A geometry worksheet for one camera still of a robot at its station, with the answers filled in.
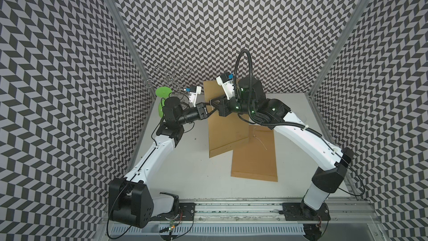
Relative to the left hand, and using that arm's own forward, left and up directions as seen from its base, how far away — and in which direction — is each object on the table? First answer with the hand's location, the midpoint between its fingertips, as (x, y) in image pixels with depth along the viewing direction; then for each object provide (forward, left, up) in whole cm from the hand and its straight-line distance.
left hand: (219, 108), depth 69 cm
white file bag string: (+6, -20, -33) cm, 39 cm away
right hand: (-2, +3, +4) cm, 6 cm away
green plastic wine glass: (+12, +27, -2) cm, 30 cm away
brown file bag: (-2, -3, -17) cm, 17 cm away
